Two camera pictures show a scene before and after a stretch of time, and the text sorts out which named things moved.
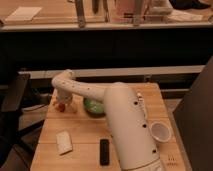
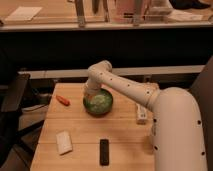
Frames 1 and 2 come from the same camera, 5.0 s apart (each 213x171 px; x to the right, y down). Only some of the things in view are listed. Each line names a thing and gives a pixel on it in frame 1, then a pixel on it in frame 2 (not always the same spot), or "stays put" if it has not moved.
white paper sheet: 23,13 stays put
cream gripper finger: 74,107 → 99,97
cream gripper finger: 54,103 → 88,96
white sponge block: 64,142 stays put
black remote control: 104,152 stays put
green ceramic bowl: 94,108 stays put
